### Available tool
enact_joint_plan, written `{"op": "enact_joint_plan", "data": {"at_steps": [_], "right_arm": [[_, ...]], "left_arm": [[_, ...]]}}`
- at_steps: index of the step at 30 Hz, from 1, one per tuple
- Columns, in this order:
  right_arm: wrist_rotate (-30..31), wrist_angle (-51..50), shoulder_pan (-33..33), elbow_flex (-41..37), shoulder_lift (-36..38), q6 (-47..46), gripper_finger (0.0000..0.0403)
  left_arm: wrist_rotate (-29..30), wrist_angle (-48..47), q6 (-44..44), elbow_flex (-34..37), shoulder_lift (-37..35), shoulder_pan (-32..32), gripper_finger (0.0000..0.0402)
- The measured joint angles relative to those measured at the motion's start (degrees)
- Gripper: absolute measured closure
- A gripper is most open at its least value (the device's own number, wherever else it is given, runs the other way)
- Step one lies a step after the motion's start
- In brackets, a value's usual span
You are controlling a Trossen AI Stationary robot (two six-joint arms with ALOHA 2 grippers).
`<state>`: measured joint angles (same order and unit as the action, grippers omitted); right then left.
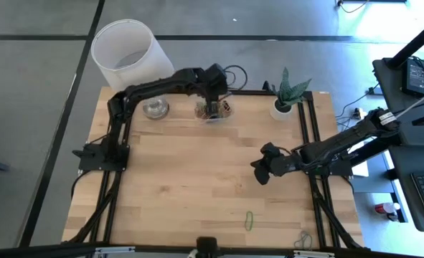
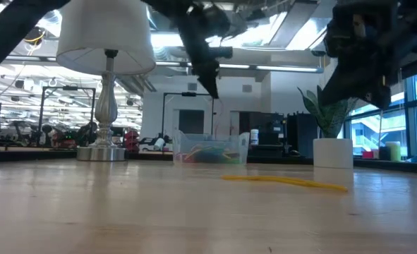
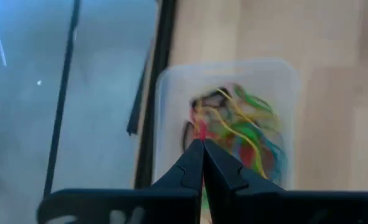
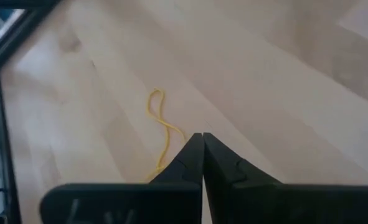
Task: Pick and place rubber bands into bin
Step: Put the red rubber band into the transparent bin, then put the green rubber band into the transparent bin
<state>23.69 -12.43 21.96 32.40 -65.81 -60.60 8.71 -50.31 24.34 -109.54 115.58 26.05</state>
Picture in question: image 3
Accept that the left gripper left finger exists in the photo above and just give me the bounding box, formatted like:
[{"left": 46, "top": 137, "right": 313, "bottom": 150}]
[{"left": 37, "top": 139, "right": 205, "bottom": 224}]

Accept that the yellow rubber band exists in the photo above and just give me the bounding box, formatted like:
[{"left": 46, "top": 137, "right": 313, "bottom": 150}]
[{"left": 195, "top": 88, "right": 268, "bottom": 180}]

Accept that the clear plastic bin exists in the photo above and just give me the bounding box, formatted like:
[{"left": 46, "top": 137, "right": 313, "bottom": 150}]
[{"left": 154, "top": 57, "right": 303, "bottom": 218}]

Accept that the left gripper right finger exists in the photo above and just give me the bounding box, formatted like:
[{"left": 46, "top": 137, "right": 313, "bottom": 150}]
[{"left": 204, "top": 139, "right": 368, "bottom": 224}]

